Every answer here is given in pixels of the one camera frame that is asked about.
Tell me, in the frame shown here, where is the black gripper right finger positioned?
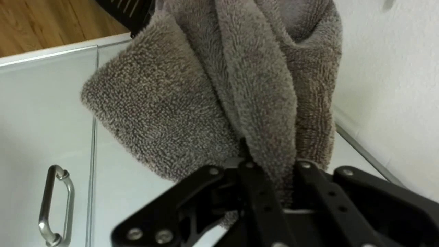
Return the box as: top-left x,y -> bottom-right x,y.
293,160 -> 402,247

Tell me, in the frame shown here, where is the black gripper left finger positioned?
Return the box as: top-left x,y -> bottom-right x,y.
239,138 -> 296,247

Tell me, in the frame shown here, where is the grey towel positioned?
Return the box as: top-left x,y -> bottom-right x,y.
81,0 -> 341,204

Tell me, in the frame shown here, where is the black mesh office chair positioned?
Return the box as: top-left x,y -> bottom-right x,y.
96,0 -> 155,38

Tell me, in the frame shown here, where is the glass shower door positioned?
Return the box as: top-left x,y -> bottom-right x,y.
0,34 -> 170,247

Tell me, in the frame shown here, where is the chrome door handle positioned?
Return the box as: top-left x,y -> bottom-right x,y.
37,164 -> 75,247

